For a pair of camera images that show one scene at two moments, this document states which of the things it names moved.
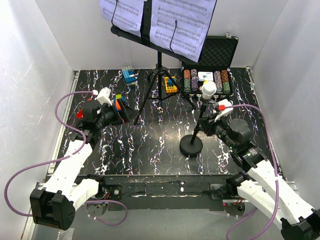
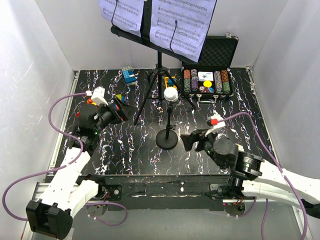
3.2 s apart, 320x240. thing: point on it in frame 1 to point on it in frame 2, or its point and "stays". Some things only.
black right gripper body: (213, 127) to (206, 143)
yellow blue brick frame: (170, 86) stays
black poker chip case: (213, 65) stays
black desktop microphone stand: (192, 145) to (167, 139)
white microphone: (209, 89) to (171, 94)
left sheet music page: (126, 14) stays
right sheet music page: (181, 26) stays
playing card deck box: (205, 75) stays
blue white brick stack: (130, 78) stays
